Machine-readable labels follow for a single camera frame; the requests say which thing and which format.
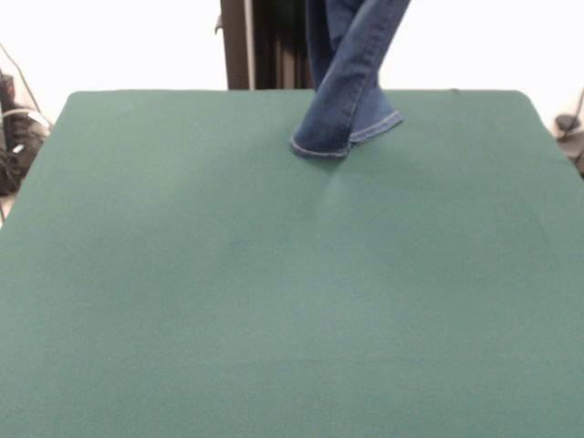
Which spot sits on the blue denim jeans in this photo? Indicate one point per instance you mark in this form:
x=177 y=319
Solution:
x=337 y=114

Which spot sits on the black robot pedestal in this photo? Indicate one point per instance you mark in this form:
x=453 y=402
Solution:
x=237 y=45

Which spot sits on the dark green table cloth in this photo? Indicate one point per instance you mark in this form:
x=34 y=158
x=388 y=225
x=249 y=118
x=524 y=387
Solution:
x=137 y=319

